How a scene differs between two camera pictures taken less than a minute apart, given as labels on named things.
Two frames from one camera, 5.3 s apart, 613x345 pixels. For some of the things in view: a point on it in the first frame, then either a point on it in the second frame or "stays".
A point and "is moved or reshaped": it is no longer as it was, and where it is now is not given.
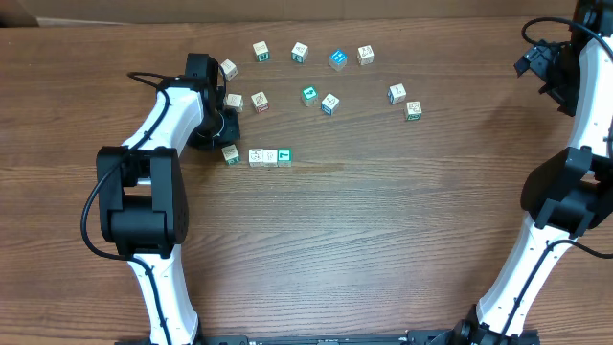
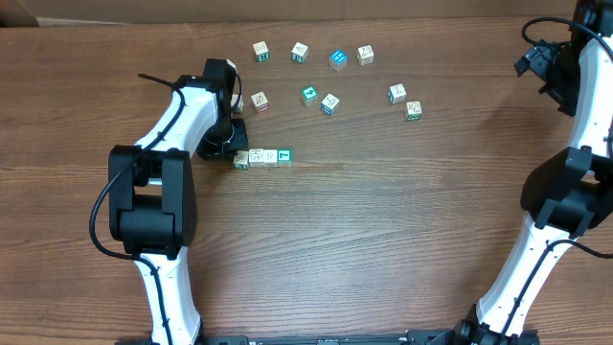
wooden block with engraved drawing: [234, 101] stays
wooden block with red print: [270, 158] stays
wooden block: [231, 154] is moved or reshaped
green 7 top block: [283, 156] stays
